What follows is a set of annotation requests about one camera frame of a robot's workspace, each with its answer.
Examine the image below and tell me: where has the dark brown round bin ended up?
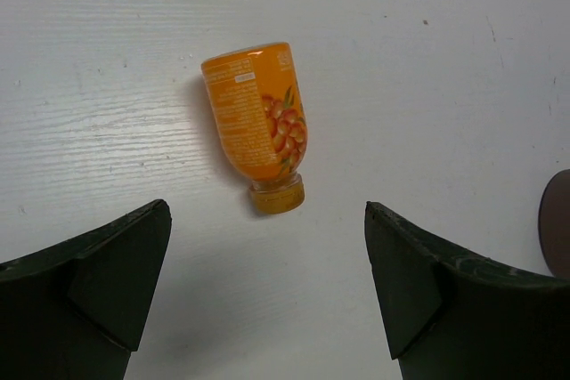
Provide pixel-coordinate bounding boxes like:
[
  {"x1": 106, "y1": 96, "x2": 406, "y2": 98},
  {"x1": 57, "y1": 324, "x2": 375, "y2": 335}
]
[{"x1": 538, "y1": 169, "x2": 570, "y2": 279}]

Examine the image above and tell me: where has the orange bottle with patterned label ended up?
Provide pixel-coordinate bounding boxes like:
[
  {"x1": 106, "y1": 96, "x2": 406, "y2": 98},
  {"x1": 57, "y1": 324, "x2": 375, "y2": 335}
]
[{"x1": 201, "y1": 42, "x2": 308, "y2": 214}]

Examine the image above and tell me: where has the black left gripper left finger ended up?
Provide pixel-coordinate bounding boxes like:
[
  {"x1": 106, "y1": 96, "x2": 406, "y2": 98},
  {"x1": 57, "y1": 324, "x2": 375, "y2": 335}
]
[{"x1": 1, "y1": 199, "x2": 172, "y2": 379}]

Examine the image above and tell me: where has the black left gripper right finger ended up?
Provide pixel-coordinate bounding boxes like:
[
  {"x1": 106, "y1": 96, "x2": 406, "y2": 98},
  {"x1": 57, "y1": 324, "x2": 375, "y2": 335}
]
[{"x1": 364, "y1": 202, "x2": 569, "y2": 379}]

